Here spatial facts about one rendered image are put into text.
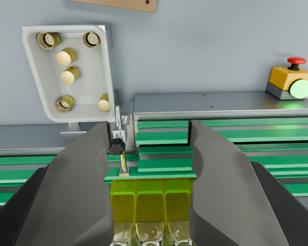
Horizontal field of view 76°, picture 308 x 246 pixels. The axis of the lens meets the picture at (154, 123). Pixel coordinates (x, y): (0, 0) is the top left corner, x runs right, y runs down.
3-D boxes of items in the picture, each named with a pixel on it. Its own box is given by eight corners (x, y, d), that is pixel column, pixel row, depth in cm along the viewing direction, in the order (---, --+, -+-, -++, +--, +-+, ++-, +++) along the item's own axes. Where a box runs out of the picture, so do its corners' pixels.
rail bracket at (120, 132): (121, 153, 51) (114, 193, 40) (114, 92, 42) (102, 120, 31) (133, 153, 51) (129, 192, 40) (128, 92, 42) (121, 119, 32)
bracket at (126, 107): (123, 133, 56) (120, 148, 50) (120, 102, 51) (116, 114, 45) (136, 133, 56) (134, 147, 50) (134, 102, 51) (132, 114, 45)
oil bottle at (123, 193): (119, 172, 54) (103, 256, 36) (116, 156, 52) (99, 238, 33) (139, 172, 55) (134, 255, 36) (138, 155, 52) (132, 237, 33)
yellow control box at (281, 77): (264, 90, 57) (279, 100, 51) (272, 64, 54) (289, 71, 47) (288, 89, 58) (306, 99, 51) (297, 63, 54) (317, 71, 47)
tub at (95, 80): (60, 108, 58) (47, 123, 51) (37, 23, 47) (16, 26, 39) (120, 107, 58) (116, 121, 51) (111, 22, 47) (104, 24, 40)
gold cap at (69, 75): (65, 66, 51) (58, 70, 47) (78, 66, 51) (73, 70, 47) (68, 79, 52) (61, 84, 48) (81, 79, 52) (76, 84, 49)
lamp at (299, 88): (285, 95, 50) (293, 100, 48) (291, 78, 48) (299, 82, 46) (303, 95, 51) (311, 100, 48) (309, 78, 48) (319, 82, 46)
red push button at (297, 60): (290, 73, 49) (294, 59, 47) (280, 69, 53) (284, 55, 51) (305, 72, 49) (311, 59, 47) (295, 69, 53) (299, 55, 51)
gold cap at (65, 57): (61, 47, 48) (54, 50, 45) (76, 47, 48) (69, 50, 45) (64, 62, 50) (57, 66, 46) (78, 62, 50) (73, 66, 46)
